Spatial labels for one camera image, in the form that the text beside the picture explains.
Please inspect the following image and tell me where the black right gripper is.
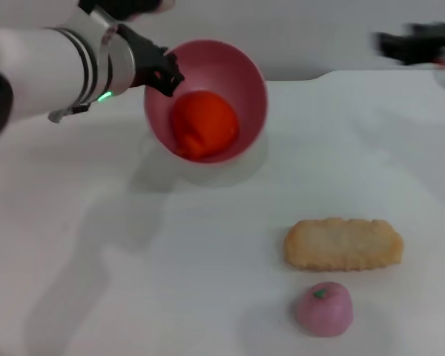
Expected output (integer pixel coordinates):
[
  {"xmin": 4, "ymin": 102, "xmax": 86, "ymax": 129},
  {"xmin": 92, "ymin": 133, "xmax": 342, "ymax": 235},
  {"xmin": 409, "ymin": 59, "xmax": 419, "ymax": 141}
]
[{"xmin": 370, "ymin": 22, "xmax": 445, "ymax": 67}]

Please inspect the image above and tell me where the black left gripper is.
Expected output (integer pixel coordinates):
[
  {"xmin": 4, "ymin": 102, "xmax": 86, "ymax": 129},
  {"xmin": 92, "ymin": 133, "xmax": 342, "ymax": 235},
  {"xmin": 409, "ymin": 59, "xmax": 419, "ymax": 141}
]
[{"xmin": 117, "ymin": 24, "xmax": 185, "ymax": 99}]

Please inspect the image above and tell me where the pink plastic bowl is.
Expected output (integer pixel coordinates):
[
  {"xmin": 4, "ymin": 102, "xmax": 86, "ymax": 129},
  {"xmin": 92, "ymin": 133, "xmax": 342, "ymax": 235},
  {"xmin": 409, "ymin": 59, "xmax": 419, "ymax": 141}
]
[{"xmin": 143, "ymin": 39, "xmax": 269, "ymax": 165}]

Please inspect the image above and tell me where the orange toy fruit with stem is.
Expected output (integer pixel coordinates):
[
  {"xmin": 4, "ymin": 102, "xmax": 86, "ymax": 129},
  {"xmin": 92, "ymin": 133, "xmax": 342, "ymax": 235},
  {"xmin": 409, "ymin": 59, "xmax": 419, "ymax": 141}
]
[{"xmin": 171, "ymin": 91, "xmax": 241, "ymax": 162}]

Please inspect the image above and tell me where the tan oblong biscuit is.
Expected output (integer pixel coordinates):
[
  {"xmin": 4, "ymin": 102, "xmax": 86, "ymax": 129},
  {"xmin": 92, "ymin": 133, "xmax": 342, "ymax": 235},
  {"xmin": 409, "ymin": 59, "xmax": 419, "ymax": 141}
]
[{"xmin": 283, "ymin": 217, "xmax": 405, "ymax": 273}]

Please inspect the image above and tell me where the pink toy peach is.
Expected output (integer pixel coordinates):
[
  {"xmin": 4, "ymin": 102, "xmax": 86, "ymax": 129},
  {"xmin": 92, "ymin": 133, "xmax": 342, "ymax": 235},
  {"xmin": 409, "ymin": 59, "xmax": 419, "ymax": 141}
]
[{"xmin": 295, "ymin": 281, "xmax": 355, "ymax": 337}]

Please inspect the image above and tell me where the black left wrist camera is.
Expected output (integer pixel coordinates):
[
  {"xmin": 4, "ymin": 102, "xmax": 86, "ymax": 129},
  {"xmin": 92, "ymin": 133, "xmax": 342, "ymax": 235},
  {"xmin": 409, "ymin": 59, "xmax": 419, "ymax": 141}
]
[{"xmin": 77, "ymin": 0, "xmax": 176, "ymax": 22}]

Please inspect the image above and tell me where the left arm cable with connector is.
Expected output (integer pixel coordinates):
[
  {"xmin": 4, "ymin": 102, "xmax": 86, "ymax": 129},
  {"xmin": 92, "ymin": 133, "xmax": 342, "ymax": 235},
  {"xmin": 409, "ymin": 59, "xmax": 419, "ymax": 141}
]
[{"xmin": 47, "ymin": 102, "xmax": 90, "ymax": 124}]

